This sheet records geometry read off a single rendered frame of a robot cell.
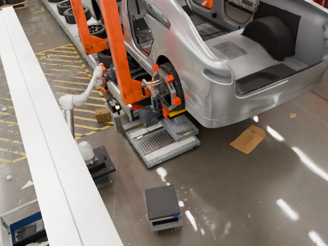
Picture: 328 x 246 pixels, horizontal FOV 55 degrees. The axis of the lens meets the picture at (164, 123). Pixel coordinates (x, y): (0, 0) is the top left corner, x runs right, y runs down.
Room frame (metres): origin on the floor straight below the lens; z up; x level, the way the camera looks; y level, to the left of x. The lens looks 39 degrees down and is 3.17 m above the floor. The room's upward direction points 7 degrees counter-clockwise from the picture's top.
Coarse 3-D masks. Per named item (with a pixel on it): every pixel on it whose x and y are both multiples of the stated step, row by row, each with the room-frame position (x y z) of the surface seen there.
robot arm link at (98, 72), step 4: (96, 68) 3.73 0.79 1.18; (100, 68) 3.72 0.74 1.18; (96, 72) 3.68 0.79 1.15; (100, 72) 3.70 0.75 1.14; (96, 76) 3.62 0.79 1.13; (100, 76) 3.67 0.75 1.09; (92, 80) 3.55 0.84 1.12; (92, 84) 3.50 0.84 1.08; (88, 88) 3.45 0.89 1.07; (84, 92) 3.35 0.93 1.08; (88, 92) 3.39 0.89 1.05
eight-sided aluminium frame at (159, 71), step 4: (160, 68) 3.63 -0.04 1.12; (156, 72) 3.62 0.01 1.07; (160, 72) 3.53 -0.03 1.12; (164, 72) 3.52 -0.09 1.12; (156, 76) 3.74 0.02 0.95; (164, 76) 3.42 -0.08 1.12; (156, 80) 3.77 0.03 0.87; (168, 84) 3.34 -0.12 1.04; (172, 84) 3.35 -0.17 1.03; (168, 88) 3.33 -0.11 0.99; (172, 88) 3.33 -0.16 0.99; (172, 92) 3.27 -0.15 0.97; (172, 96) 3.27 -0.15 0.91; (160, 100) 3.62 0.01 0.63; (164, 100) 3.62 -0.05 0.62; (164, 104) 3.51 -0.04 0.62; (168, 104) 3.50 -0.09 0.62; (172, 104) 3.27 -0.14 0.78; (168, 108) 3.39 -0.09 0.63; (172, 108) 3.38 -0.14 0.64
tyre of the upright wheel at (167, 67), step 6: (162, 66) 3.64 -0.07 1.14; (168, 66) 3.55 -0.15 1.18; (168, 72) 3.48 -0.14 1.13; (174, 72) 3.44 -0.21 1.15; (174, 78) 3.37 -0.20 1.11; (174, 84) 3.36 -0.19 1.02; (180, 84) 3.31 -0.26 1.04; (180, 90) 3.28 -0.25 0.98; (180, 96) 3.25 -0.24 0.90; (168, 102) 3.58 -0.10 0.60; (174, 108) 3.42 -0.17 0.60; (180, 108) 3.29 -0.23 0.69
